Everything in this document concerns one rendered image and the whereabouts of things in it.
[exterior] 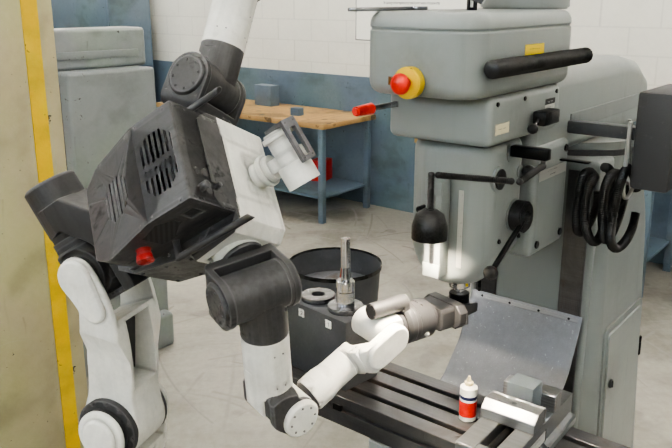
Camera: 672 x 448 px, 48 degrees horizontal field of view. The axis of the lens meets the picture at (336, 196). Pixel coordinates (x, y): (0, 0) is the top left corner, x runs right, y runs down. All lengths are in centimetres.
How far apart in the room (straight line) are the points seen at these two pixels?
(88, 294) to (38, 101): 140
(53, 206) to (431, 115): 79
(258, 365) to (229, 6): 71
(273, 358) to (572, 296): 93
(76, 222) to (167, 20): 743
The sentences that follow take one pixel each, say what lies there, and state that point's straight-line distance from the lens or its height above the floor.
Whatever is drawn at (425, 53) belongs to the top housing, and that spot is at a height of 182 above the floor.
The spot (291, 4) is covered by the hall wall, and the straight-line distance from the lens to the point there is 758.
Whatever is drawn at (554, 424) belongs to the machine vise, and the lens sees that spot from 182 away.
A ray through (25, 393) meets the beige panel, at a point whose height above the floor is 47.
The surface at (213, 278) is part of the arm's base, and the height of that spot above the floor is 145.
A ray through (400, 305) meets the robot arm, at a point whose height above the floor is 129.
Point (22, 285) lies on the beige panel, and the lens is 300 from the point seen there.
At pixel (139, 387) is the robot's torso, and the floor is 111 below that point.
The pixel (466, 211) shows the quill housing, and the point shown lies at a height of 149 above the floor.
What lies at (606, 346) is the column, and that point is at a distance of 217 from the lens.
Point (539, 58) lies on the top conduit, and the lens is 155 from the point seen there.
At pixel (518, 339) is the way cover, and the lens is 211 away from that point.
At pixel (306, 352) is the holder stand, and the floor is 102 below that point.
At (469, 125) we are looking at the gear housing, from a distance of 151.
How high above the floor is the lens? 192
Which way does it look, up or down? 15 degrees down
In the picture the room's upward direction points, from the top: straight up
